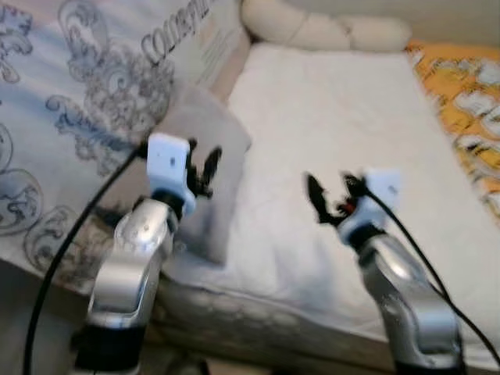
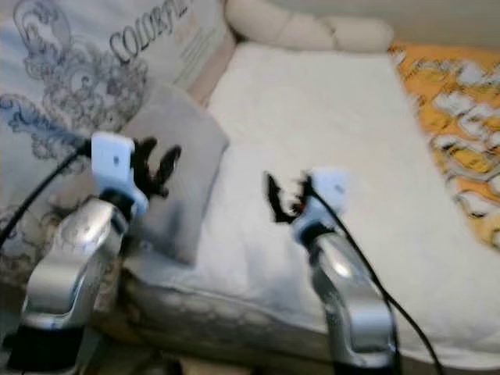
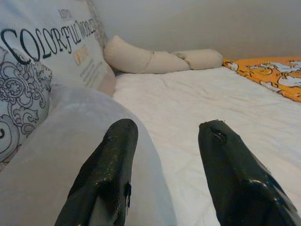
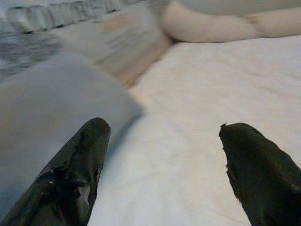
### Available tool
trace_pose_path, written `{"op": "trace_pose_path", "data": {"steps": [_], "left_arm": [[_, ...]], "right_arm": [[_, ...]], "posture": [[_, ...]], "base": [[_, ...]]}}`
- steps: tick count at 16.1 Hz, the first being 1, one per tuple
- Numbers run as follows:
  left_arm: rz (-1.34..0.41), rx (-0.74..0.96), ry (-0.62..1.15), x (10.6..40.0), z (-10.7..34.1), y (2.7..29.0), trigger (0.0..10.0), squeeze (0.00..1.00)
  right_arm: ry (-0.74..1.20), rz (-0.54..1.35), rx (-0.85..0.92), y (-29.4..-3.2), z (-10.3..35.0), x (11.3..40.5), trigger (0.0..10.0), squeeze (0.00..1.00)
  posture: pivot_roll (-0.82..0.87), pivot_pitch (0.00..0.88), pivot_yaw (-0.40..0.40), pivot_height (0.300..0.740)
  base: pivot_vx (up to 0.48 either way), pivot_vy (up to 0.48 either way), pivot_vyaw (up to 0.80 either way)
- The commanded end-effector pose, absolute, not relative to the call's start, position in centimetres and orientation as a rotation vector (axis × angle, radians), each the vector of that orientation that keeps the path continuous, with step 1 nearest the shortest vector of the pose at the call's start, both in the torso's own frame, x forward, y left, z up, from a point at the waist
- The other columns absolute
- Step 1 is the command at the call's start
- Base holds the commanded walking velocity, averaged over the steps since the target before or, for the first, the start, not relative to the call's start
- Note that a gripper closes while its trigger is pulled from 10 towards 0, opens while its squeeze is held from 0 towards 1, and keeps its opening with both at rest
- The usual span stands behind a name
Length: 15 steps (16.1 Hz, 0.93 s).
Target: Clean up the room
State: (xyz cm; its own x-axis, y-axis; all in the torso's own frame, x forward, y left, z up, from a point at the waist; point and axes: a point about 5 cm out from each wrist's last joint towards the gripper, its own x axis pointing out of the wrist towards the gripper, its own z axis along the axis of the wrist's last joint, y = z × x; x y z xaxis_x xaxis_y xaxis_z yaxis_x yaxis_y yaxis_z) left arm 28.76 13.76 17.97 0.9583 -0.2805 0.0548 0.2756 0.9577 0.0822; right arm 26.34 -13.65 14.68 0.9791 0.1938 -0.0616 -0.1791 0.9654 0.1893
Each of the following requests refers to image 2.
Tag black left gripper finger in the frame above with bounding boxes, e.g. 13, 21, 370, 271
155, 145, 183, 196
131, 137, 155, 176

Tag grey plush pillow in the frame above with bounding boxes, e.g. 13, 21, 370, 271
117, 82, 232, 267

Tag white quilted mattress pad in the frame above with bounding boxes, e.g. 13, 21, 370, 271
125, 41, 500, 369

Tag grey printed headboard fabric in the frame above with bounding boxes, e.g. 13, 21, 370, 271
0, 0, 232, 291

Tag beige padded bed bumper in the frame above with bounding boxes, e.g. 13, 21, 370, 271
187, 31, 240, 107

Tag grey quilted mattress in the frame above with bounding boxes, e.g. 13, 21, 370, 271
117, 273, 500, 374

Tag beige segmented bolster cushion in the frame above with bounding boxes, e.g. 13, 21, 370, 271
224, 0, 396, 54

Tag yellow cartoon print blanket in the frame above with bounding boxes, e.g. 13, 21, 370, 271
391, 43, 500, 252

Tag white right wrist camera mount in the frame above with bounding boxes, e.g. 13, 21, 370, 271
293, 166, 352, 244

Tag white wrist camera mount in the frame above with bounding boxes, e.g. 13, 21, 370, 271
91, 131, 148, 216
293, 166, 352, 244

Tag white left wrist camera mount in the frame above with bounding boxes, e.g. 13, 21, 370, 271
91, 131, 148, 216

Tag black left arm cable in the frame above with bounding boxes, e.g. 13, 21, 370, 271
0, 145, 95, 244

